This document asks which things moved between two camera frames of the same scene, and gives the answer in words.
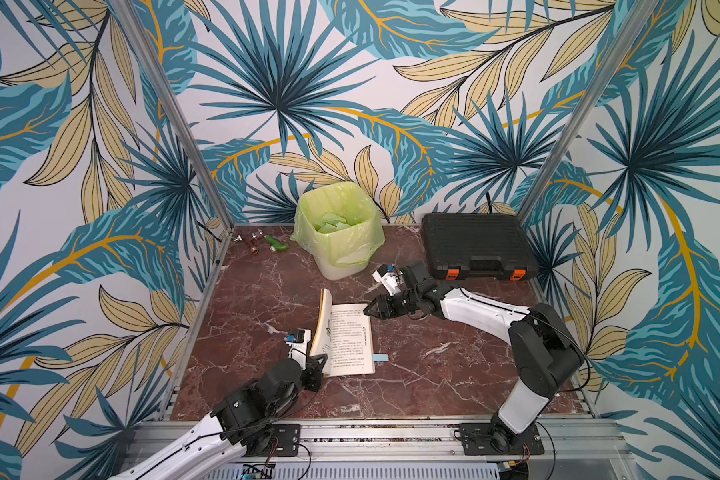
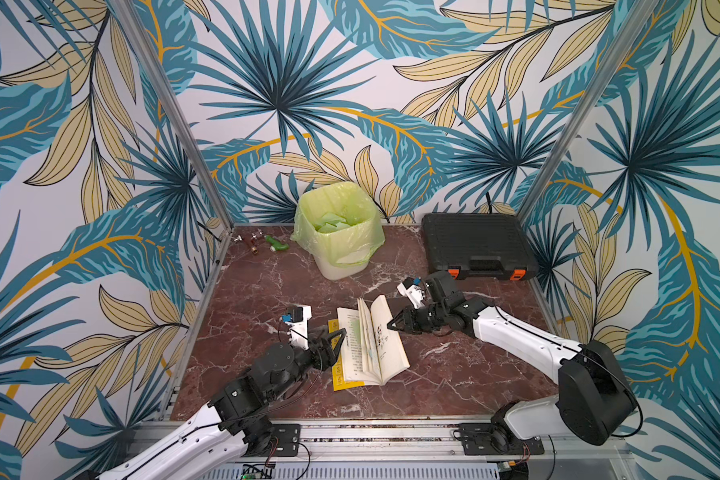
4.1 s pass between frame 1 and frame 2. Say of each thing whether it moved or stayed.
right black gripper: moved
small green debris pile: stayed
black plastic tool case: stayed
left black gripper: moved
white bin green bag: stayed
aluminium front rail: stayed
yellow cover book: moved
